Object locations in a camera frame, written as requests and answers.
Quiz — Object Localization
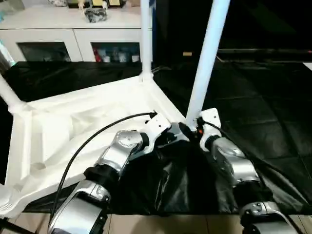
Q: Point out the white plastic table top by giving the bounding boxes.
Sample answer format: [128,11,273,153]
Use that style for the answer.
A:
[0,74,193,218]

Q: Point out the white cabinet with glass doors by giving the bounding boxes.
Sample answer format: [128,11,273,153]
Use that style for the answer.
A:
[0,0,155,63]

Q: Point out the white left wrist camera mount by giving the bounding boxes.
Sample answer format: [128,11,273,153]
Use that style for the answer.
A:
[142,113,172,156]

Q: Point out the black bundle on cabinet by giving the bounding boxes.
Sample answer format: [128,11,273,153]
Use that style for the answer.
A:
[84,7,108,24]

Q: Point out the black folding table frame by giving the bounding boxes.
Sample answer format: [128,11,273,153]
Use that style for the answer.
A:
[0,218,25,234]

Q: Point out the black plastic mat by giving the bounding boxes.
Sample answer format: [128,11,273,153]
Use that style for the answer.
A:
[0,59,312,216]

